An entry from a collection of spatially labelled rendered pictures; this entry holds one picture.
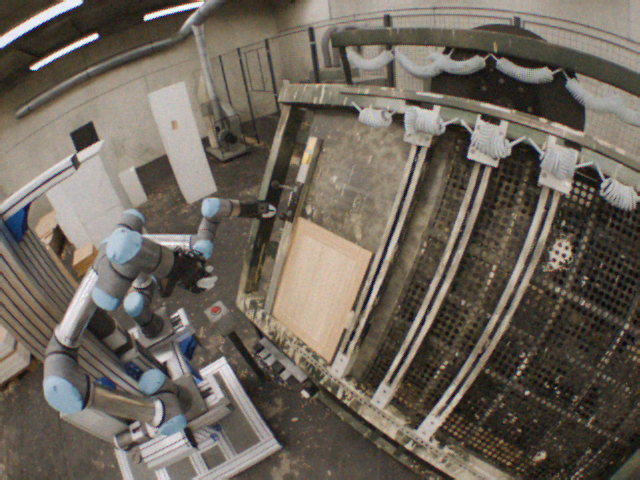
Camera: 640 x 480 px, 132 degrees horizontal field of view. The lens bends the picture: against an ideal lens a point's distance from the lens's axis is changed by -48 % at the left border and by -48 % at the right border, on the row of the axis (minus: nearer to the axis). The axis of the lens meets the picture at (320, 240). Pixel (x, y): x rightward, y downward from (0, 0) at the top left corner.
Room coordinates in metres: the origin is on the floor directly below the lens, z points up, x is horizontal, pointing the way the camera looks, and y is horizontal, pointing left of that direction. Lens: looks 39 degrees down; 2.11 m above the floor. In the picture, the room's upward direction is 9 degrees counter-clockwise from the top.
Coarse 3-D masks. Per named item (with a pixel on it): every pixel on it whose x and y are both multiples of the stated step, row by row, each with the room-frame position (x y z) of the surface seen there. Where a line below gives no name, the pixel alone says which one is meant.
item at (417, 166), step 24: (408, 120) 0.80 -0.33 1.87; (432, 144) 0.86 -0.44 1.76; (408, 168) 0.83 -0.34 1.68; (408, 192) 0.78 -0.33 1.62; (408, 216) 0.75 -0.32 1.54; (384, 240) 0.74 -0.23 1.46; (384, 264) 0.68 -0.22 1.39; (384, 288) 0.67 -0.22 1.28; (360, 312) 0.63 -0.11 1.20; (360, 336) 0.57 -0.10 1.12; (336, 360) 0.54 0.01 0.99
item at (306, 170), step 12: (312, 156) 1.21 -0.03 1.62; (300, 168) 1.22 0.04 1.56; (312, 168) 1.21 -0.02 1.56; (300, 180) 1.19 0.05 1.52; (300, 204) 1.14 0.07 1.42; (288, 228) 1.10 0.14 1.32; (288, 240) 1.06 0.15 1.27; (276, 264) 1.04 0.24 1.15; (276, 276) 1.00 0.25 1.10; (276, 288) 0.97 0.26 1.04
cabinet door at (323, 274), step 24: (312, 240) 1.00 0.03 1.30; (336, 240) 0.91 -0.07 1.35; (288, 264) 1.01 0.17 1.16; (312, 264) 0.93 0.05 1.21; (336, 264) 0.85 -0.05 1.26; (360, 264) 0.78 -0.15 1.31; (288, 288) 0.94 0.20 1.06; (312, 288) 0.86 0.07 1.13; (336, 288) 0.79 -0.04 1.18; (360, 288) 0.73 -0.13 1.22; (288, 312) 0.87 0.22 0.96; (312, 312) 0.79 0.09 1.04; (336, 312) 0.72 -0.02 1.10; (312, 336) 0.71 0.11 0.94; (336, 336) 0.65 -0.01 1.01
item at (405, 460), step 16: (416, 288) 1.53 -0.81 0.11; (384, 368) 0.55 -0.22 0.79; (432, 368) 0.67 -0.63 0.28; (496, 368) 0.42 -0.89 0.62; (560, 368) 0.33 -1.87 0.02; (304, 384) 0.77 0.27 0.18; (416, 384) 0.41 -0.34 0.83; (448, 384) 0.52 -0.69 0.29; (320, 400) 0.64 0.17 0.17; (352, 416) 0.48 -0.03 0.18; (368, 432) 0.35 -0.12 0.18; (496, 432) 0.05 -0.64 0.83; (544, 432) -0.10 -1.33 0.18; (384, 448) 0.21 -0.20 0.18; (416, 464) 0.05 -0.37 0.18; (544, 464) -0.23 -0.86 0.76
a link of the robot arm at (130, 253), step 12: (120, 228) 0.42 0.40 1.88; (120, 240) 0.39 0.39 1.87; (132, 240) 0.40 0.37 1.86; (144, 240) 0.43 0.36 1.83; (108, 252) 0.38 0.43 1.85; (120, 252) 0.37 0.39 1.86; (132, 252) 0.38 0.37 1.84; (144, 252) 0.40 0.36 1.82; (156, 252) 0.43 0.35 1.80; (120, 264) 0.37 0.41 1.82; (132, 264) 0.38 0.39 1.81; (144, 264) 0.39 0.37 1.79; (156, 264) 0.41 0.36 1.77; (132, 276) 0.37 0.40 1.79
